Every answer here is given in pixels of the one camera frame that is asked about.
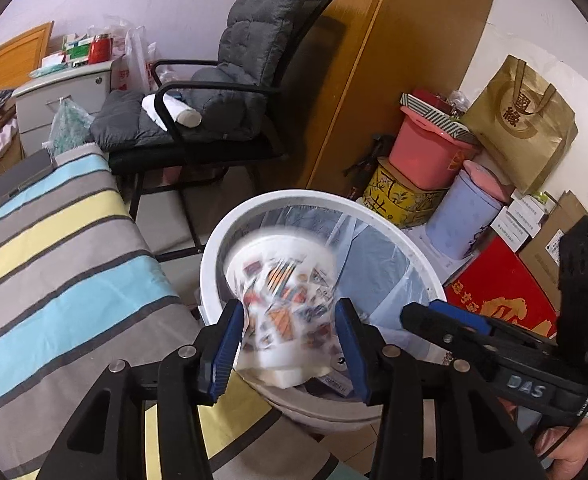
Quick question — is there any white trash bin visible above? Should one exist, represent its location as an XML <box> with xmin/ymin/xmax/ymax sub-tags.
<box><xmin>198</xmin><ymin>189</ymin><xmax>447</xmax><ymax>436</ymax></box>

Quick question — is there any printed paper cup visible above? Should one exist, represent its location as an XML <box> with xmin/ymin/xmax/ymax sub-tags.
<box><xmin>224</xmin><ymin>227</ymin><xmax>342</xmax><ymax>391</ymax></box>

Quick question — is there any striped bed sheet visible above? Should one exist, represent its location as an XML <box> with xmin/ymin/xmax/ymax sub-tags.
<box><xmin>0</xmin><ymin>142</ymin><xmax>335</xmax><ymax>480</ymax></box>

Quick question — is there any wooden headboard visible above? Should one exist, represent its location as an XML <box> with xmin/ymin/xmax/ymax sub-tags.
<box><xmin>0</xmin><ymin>21</ymin><xmax>55</xmax><ymax>103</ymax></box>

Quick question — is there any translucent bin liner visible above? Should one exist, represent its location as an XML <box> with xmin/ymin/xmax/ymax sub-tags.
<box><xmin>254</xmin><ymin>205</ymin><xmax>445</xmax><ymax>346</ymax></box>

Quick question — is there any lavender container pink lid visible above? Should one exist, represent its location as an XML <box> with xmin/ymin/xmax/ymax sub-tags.
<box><xmin>426</xmin><ymin>160</ymin><xmax>510</xmax><ymax>261</ymax></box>

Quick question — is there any white bottle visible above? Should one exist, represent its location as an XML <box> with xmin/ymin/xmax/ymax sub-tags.
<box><xmin>141</xmin><ymin>95</ymin><xmax>202</xmax><ymax>128</ymax></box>

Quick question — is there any red jar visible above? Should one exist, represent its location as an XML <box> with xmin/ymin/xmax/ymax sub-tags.
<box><xmin>89</xmin><ymin>35</ymin><xmax>112</xmax><ymax>64</ymax></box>

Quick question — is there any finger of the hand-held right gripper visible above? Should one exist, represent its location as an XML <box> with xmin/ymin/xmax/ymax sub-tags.
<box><xmin>400</xmin><ymin>299</ymin><xmax>500</xmax><ymax>376</ymax></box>

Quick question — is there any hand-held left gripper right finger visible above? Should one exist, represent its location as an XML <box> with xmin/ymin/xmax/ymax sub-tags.
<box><xmin>335</xmin><ymin>298</ymin><xmax>550</xmax><ymax>480</ymax></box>

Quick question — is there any brown cardboard box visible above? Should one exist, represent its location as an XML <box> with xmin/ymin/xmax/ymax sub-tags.
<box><xmin>516</xmin><ymin>190</ymin><xmax>588</xmax><ymax>311</ymax></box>

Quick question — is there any wooden door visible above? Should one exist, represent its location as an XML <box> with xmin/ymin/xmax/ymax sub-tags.
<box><xmin>269</xmin><ymin>0</ymin><xmax>505</xmax><ymax>206</ymax></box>

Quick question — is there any striped edge gift box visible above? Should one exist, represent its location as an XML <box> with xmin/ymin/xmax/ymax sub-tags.
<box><xmin>399</xmin><ymin>89</ymin><xmax>480</xmax><ymax>143</ymax></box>

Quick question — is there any grey quilted chair cushion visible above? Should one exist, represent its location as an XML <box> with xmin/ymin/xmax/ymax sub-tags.
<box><xmin>90</xmin><ymin>0</ymin><xmax>311</xmax><ymax>152</ymax></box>

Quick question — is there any yellow patterned tin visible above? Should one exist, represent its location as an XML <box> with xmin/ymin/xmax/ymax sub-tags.
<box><xmin>359</xmin><ymin>157</ymin><xmax>447</xmax><ymax>228</ymax></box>

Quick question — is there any green white box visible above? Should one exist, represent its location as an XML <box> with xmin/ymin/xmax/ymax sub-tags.
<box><xmin>64</xmin><ymin>35</ymin><xmax>95</xmax><ymax>63</ymax></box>

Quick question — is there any green patterned plastic bag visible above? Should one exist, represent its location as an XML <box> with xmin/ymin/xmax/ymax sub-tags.
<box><xmin>49</xmin><ymin>97</ymin><xmax>95</xmax><ymax>156</ymax></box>

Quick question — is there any black office chair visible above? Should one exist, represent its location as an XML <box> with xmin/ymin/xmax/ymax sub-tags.
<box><xmin>109</xmin><ymin>0</ymin><xmax>337</xmax><ymax>261</ymax></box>

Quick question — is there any grey nightstand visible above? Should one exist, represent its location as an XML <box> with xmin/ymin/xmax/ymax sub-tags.
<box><xmin>13</xmin><ymin>57</ymin><xmax>125</xmax><ymax>158</ymax></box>

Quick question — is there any white labelled box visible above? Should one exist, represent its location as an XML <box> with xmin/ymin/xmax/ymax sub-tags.
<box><xmin>509</xmin><ymin>195</ymin><xmax>555</xmax><ymax>221</ymax></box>
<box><xmin>496</xmin><ymin>205</ymin><xmax>542</xmax><ymax>238</ymax></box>
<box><xmin>489</xmin><ymin>220</ymin><xmax>530</xmax><ymax>253</ymax></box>

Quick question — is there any teal packet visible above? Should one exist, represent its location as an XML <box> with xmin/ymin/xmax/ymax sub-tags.
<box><xmin>29</xmin><ymin>55</ymin><xmax>67</xmax><ymax>78</ymax></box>

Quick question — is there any person's right hand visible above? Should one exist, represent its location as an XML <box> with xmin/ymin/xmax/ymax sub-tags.
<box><xmin>534</xmin><ymin>420</ymin><xmax>588</xmax><ymax>480</ymax></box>

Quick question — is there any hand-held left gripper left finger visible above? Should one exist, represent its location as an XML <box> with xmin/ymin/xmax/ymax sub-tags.
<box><xmin>36</xmin><ymin>299</ymin><xmax>246</xmax><ymax>480</ymax></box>

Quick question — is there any pink plastic bucket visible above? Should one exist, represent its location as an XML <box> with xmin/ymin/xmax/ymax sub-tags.
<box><xmin>388</xmin><ymin>105</ymin><xmax>480</xmax><ymax>191</ymax></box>

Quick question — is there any white plastic bag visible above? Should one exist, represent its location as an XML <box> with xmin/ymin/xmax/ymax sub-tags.
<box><xmin>111</xmin><ymin>25</ymin><xmax>162</xmax><ymax>93</ymax></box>

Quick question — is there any red gift box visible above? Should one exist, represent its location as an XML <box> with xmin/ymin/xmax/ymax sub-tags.
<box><xmin>444</xmin><ymin>235</ymin><xmax>560</xmax><ymax>341</ymax></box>

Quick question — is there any gold paper bag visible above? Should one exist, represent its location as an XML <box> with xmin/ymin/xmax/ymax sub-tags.
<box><xmin>459</xmin><ymin>55</ymin><xmax>579</xmax><ymax>196</ymax></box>

